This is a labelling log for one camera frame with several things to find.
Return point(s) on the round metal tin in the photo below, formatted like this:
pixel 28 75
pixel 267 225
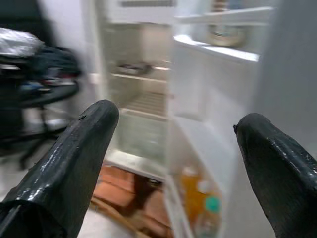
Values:
pixel 226 37

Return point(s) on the black metal stand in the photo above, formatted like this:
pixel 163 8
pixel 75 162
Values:
pixel 37 129

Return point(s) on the bottle with teal cap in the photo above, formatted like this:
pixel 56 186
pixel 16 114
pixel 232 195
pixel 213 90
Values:
pixel 212 204

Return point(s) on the orange juice bottle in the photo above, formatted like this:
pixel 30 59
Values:
pixel 192 191

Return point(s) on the silver foil bag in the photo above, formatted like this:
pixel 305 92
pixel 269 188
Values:
pixel 17 42

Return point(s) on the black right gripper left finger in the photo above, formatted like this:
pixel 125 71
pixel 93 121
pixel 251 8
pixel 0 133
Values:
pixel 62 173

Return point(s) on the dark shallow tray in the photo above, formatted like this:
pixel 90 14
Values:
pixel 133 69

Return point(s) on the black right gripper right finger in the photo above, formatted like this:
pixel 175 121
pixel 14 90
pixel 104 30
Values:
pixel 280 178

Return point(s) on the orange brick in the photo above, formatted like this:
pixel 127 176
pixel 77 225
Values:
pixel 116 181
pixel 153 213

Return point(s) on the grey fridge with fruit sticker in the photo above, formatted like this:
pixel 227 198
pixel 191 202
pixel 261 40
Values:
pixel 198 81

